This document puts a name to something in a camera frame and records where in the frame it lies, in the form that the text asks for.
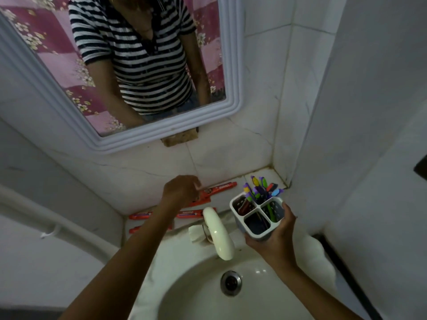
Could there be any person's left hand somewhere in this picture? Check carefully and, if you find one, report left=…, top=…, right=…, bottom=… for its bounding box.
left=162, top=175, right=203, bottom=211

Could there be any person's right hand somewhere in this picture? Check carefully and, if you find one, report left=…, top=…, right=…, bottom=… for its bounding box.
left=244, top=202, right=298, bottom=274

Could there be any white four-compartment toothbrush holder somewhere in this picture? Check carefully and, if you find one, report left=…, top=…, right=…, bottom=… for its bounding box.
left=230, top=192, right=286, bottom=243

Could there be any person's left forearm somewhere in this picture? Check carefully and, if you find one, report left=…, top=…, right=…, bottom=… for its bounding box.
left=59, top=200, right=189, bottom=320

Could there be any person's right forearm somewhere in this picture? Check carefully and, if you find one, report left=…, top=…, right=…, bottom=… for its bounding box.
left=267, top=259, right=365, bottom=320

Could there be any red toothpaste box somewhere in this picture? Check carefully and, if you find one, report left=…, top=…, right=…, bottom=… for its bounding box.
left=199, top=181, right=238, bottom=198

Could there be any bunch of colourful toothbrushes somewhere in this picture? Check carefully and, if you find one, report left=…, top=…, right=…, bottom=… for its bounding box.
left=242, top=175, right=285, bottom=205

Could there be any brown wooden block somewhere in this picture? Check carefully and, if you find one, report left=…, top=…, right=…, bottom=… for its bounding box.
left=160, top=127, right=199, bottom=148

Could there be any white curved faucet spout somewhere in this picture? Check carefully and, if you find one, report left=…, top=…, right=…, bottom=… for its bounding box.
left=202, top=207, right=236, bottom=261

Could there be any metal sink drain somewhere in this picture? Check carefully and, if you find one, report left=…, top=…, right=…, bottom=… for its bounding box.
left=220, top=270, right=243, bottom=296

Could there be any white ceramic sink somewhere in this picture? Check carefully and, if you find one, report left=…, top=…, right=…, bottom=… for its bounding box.
left=128, top=215, right=338, bottom=320

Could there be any white faucet handle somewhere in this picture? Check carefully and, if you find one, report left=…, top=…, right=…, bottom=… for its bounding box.
left=188, top=224, right=210, bottom=246

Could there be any dark wall fixture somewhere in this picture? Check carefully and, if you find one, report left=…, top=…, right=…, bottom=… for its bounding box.
left=413, top=155, right=427, bottom=181

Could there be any white wall pipe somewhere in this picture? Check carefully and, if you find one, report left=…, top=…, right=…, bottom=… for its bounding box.
left=0, top=184, right=117, bottom=264

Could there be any white framed wall mirror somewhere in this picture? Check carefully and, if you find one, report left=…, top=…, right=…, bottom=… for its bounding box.
left=0, top=0, right=244, bottom=154

